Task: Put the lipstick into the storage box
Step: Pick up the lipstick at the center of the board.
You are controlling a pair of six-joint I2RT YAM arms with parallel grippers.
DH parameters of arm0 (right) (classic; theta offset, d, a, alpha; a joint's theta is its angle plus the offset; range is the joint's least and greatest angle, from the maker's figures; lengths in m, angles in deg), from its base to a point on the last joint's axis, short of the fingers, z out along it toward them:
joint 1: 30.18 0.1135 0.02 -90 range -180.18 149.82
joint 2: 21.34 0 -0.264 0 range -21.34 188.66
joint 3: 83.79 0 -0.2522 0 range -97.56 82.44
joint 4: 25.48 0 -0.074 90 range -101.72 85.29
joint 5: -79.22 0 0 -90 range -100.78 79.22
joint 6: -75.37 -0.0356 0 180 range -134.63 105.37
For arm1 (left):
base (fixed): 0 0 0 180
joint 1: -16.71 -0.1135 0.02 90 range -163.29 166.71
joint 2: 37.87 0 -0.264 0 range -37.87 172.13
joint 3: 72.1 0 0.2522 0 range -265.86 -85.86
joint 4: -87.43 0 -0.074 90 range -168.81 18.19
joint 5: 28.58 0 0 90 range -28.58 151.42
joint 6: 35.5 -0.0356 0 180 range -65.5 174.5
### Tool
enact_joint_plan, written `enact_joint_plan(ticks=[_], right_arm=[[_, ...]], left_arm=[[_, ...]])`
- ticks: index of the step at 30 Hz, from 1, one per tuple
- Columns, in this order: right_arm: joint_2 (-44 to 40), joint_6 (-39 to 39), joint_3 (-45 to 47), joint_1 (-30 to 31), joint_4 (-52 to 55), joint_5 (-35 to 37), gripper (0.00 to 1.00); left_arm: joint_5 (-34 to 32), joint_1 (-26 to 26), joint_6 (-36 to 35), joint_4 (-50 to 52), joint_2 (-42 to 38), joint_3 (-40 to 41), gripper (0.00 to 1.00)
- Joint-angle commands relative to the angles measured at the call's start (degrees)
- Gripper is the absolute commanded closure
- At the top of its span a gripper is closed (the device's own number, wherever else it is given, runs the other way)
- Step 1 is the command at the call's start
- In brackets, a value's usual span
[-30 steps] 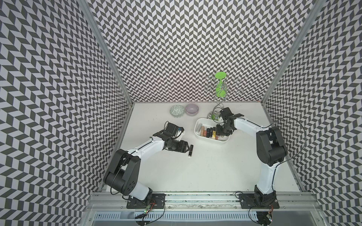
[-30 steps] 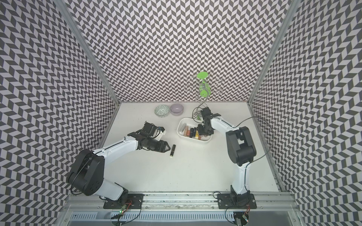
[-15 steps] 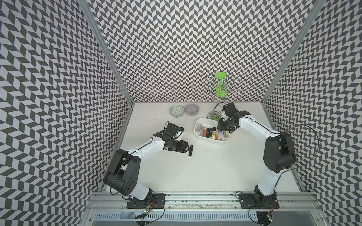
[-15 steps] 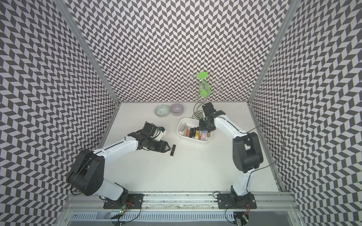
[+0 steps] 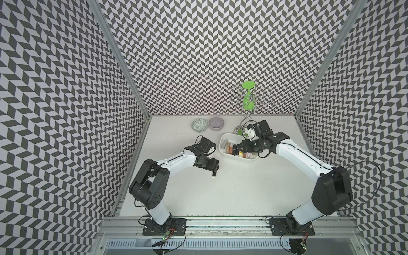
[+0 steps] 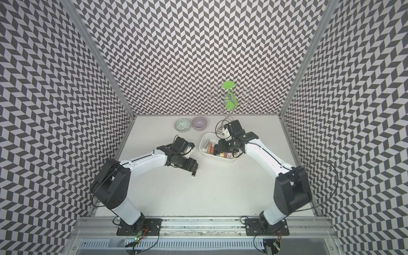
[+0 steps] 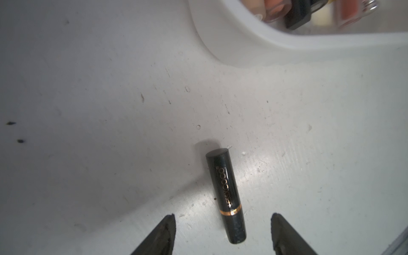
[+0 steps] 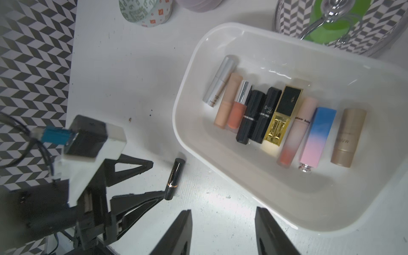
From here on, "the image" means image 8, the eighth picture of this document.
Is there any black lipstick short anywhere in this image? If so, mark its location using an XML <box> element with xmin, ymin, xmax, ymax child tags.
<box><xmin>250</xmin><ymin>87</ymin><xmax>282</xmax><ymax>143</ymax></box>

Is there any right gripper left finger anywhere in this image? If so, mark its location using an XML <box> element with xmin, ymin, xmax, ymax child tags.
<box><xmin>150</xmin><ymin>209</ymin><xmax>193</xmax><ymax>255</ymax></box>

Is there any green patterned bowl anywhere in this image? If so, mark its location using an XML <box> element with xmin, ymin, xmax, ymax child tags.
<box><xmin>119</xmin><ymin>0</ymin><xmax>173</xmax><ymax>28</ymax></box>

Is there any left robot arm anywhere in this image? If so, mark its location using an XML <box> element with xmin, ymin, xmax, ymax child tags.
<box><xmin>1</xmin><ymin>113</ymin><xmax>165</xmax><ymax>255</ymax></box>

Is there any chrome jewelry stand green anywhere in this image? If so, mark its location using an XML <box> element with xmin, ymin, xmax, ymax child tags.
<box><xmin>273</xmin><ymin>1</ymin><xmax>408</xmax><ymax>57</ymax></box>

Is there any white storage box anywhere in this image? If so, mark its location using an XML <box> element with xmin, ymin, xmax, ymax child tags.
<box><xmin>171</xmin><ymin>22</ymin><xmax>408</xmax><ymax>237</ymax></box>

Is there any beige small lipstick tube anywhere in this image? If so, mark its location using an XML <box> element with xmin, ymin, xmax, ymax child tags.
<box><xmin>330</xmin><ymin>108</ymin><xmax>367</xmax><ymax>168</ymax></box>

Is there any purple bowl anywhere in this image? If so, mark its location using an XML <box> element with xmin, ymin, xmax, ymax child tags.
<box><xmin>176</xmin><ymin>0</ymin><xmax>223</xmax><ymax>13</ymax></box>

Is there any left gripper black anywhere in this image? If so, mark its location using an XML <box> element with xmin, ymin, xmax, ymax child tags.
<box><xmin>76</xmin><ymin>154</ymin><xmax>165</xmax><ymax>250</ymax></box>

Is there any gold black lipstick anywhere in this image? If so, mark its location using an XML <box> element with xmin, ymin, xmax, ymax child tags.
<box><xmin>264</xmin><ymin>86</ymin><xmax>303</xmax><ymax>146</ymax></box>

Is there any black lipstick long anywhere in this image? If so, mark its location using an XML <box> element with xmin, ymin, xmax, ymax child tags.
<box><xmin>164</xmin><ymin>158</ymin><xmax>186</xmax><ymax>200</ymax></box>

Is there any peach lipstick tube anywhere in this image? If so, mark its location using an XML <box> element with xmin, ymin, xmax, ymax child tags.
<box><xmin>214</xmin><ymin>73</ymin><xmax>243</xmax><ymax>129</ymax></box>

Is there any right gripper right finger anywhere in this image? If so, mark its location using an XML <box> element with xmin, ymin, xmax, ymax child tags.
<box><xmin>255</xmin><ymin>207</ymin><xmax>300</xmax><ymax>255</ymax></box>

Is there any blue pink lipstick tube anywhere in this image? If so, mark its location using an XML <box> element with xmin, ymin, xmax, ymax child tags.
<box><xmin>299</xmin><ymin>107</ymin><xmax>337</xmax><ymax>173</ymax></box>

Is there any orange lip gloss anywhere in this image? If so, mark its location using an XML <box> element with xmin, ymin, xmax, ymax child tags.
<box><xmin>227</xmin><ymin>80</ymin><xmax>253</xmax><ymax>130</ymax></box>

